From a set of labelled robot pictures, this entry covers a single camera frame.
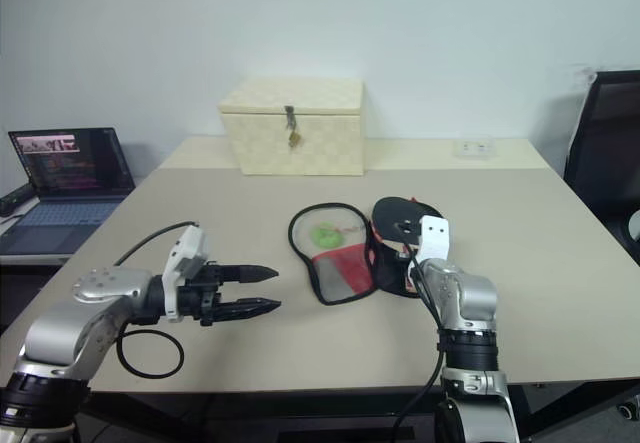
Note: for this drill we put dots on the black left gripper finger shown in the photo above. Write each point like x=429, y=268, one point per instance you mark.
x=247, y=273
x=250, y=308

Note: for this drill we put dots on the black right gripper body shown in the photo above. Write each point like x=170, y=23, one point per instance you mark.
x=406, y=227

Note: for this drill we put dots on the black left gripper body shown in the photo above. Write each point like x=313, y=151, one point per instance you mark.
x=200, y=293

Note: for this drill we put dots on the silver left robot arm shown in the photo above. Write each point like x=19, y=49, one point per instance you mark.
x=55, y=335

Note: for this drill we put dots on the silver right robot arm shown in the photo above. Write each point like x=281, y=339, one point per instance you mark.
x=465, y=303

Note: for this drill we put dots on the black red mesh paddle case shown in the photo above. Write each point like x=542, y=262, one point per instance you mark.
x=340, y=263

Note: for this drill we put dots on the white power socket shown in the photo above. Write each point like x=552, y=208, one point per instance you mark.
x=473, y=147

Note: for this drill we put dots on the small brass padlock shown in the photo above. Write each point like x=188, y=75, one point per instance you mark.
x=296, y=139

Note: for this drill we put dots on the cream woven lidded box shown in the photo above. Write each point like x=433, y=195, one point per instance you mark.
x=295, y=133

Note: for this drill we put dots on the open grey laptop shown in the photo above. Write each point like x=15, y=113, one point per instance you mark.
x=70, y=188

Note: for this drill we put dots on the black handheld device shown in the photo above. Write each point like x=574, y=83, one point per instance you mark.
x=14, y=200

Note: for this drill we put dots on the black office chair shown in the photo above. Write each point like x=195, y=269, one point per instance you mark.
x=607, y=163

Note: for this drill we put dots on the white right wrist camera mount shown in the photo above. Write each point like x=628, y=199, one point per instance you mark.
x=434, y=238

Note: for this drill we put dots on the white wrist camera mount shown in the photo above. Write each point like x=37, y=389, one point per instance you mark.
x=187, y=250
x=434, y=238

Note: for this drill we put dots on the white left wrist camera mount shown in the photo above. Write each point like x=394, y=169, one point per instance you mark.
x=187, y=250

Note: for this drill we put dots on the black table frame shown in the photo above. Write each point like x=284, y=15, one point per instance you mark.
x=575, y=408

